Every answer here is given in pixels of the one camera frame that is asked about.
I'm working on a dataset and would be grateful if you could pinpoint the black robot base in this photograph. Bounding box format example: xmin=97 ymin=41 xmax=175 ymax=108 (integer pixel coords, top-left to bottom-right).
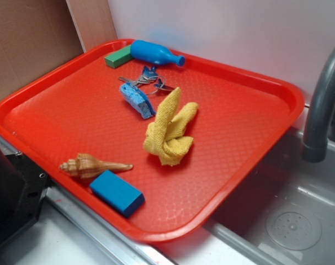
xmin=0 ymin=148 xmax=49 ymax=248

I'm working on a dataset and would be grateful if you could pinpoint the yellow cloth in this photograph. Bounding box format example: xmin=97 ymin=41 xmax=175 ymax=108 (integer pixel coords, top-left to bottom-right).
xmin=143 ymin=87 xmax=199 ymax=166

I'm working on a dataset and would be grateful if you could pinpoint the red plastic tray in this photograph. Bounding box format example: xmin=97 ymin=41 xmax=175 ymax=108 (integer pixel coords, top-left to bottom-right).
xmin=0 ymin=39 xmax=304 ymax=243

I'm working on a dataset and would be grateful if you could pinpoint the blue sponge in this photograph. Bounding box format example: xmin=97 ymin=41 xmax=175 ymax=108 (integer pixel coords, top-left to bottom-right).
xmin=119 ymin=82 xmax=156 ymax=119

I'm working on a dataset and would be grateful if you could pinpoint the blue rectangular block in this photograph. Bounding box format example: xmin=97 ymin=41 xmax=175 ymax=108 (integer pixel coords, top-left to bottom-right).
xmin=89 ymin=171 xmax=145 ymax=218

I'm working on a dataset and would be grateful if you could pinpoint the blue plastic bottle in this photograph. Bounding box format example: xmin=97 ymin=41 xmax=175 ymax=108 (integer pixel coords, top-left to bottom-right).
xmin=130 ymin=40 xmax=185 ymax=67

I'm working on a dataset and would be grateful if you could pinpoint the brown spiral seashell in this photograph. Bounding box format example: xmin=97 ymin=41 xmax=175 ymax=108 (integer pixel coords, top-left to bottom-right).
xmin=59 ymin=153 xmax=133 ymax=179

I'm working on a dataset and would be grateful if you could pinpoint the green wooden block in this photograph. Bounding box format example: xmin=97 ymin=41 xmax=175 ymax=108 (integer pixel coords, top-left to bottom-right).
xmin=104 ymin=45 xmax=133 ymax=68

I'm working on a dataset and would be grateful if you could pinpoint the grey plastic sink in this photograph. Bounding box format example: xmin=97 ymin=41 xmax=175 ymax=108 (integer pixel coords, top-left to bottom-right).
xmin=167 ymin=133 xmax=335 ymax=264

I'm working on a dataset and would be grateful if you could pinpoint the grey faucet spout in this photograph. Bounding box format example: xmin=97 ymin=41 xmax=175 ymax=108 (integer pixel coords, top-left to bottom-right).
xmin=301 ymin=48 xmax=335 ymax=163

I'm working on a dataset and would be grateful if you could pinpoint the brown cardboard panel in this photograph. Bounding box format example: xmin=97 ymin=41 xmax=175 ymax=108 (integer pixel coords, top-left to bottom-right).
xmin=0 ymin=1 xmax=116 ymax=101

